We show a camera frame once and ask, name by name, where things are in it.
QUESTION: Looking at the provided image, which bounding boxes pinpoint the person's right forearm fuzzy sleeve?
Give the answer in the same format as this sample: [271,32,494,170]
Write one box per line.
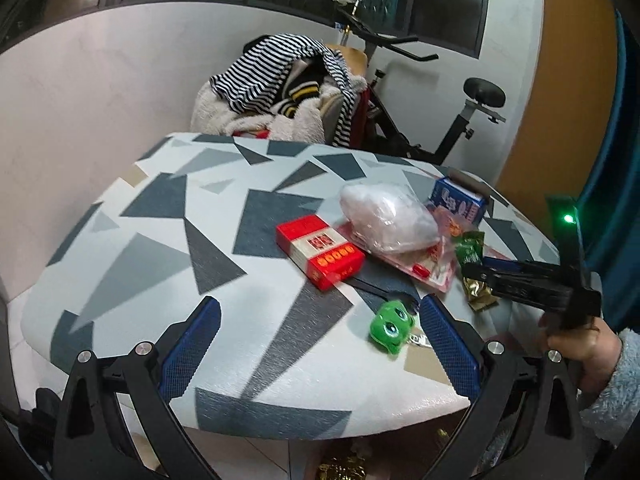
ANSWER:
[579,327,640,466]

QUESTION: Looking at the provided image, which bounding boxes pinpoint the pile of clothes on chair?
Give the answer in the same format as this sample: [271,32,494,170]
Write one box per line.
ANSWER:
[210,34,368,148]

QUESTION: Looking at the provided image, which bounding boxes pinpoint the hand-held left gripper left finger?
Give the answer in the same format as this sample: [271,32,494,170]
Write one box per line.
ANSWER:
[52,296,223,480]

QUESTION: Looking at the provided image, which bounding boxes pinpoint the gold foil packet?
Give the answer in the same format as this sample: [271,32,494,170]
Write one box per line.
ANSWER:
[315,452,372,480]

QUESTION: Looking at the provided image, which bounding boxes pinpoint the black exercise bike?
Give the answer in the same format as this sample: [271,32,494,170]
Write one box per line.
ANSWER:
[332,0,507,166]

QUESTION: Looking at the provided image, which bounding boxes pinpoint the gold foil wrapper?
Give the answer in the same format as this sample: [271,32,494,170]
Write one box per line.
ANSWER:
[462,275,501,313]

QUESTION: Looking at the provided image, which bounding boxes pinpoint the pink blister pack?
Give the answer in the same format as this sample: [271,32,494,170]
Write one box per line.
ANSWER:
[336,210,463,295]

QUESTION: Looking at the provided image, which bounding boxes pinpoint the teal curtain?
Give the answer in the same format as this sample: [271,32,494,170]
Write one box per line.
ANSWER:
[577,10,640,323]

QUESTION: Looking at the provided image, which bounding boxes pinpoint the person's right hand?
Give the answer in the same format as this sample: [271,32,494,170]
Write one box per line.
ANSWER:
[540,312,623,401]

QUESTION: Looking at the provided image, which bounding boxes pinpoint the clear crumpled plastic bag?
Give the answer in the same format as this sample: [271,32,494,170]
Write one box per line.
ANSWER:
[340,181,441,255]

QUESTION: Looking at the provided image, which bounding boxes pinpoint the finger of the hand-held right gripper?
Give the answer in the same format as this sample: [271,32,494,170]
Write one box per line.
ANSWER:
[461,264,521,297]
[481,256,531,273]

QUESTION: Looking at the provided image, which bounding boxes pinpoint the geometric patterned tablecloth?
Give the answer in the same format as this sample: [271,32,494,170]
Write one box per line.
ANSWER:
[20,131,561,441]

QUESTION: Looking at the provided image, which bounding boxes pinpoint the beige fleece blanket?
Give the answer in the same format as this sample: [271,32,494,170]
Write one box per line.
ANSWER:
[190,80,353,145]

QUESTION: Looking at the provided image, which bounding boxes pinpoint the orange wooden panel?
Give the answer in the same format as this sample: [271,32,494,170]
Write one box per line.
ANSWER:
[497,0,623,243]

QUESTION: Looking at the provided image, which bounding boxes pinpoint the green snack wrapper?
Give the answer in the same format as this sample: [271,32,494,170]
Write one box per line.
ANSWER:
[452,230,486,266]

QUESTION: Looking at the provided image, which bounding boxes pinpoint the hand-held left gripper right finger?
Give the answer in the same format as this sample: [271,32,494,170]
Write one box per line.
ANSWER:
[419,294,586,480]

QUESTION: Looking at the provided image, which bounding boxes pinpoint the red cardboard box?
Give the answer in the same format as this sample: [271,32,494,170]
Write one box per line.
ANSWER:
[276,214,366,292]

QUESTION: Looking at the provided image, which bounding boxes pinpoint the black plastic spoon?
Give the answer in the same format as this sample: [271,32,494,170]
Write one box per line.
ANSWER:
[345,277,421,311]

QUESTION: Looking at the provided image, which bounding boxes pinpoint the red cloth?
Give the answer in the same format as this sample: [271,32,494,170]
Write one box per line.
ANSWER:
[356,87,372,137]

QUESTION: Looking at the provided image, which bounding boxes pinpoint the green frog toy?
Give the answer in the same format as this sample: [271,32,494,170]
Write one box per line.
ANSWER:
[369,299,418,358]

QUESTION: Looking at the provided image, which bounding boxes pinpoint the black sweater with yellow stripes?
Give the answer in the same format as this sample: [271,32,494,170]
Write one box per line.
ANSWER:
[272,60,331,118]

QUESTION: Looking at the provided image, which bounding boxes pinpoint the blue cardboard box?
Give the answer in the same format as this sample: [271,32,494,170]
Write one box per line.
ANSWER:
[430,172,488,226]

